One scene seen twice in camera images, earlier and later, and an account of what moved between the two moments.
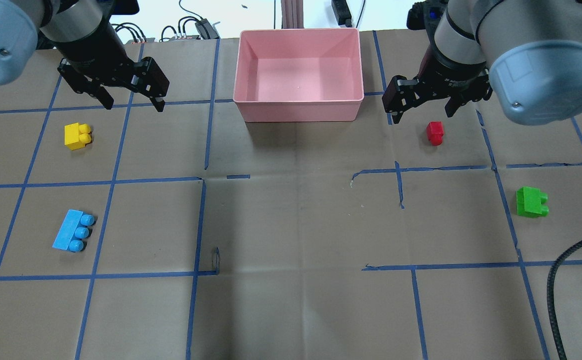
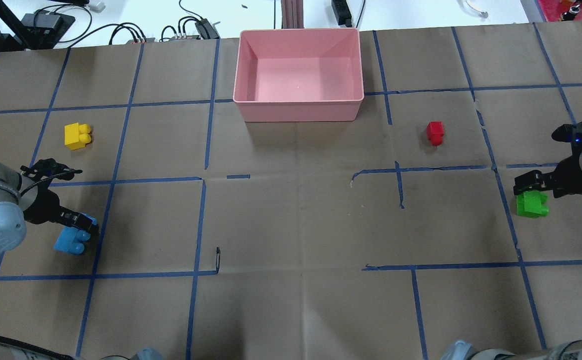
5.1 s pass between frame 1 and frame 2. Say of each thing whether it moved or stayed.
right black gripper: moved
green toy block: stayed
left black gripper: moved
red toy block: stayed
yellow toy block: stayed
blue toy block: stayed
